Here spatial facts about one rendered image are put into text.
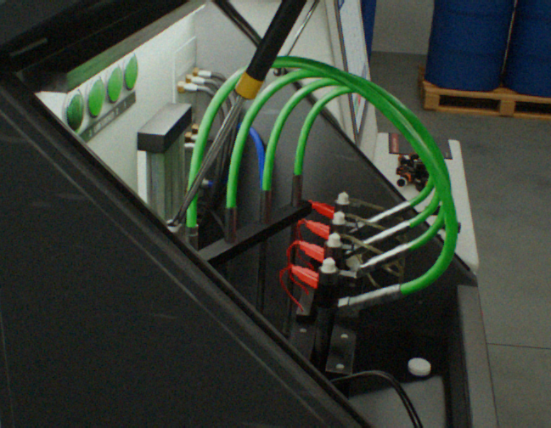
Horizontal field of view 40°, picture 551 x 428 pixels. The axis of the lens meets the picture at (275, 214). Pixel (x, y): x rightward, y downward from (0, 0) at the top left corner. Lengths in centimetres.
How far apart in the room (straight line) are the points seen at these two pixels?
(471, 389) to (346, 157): 45
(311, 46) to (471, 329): 55
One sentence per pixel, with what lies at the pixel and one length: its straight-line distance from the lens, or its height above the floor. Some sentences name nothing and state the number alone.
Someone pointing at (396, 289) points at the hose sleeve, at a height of 118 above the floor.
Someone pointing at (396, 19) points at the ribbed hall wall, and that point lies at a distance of 756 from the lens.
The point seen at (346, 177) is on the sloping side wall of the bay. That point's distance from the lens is 135.
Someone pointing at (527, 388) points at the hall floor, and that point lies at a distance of 287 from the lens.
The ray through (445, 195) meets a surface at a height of 131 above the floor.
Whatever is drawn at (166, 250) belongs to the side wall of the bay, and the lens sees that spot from 70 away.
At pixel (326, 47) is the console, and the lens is 133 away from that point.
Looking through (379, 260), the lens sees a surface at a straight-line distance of 114.
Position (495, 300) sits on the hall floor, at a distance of 335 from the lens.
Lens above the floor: 164
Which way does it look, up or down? 25 degrees down
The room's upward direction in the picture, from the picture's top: 3 degrees clockwise
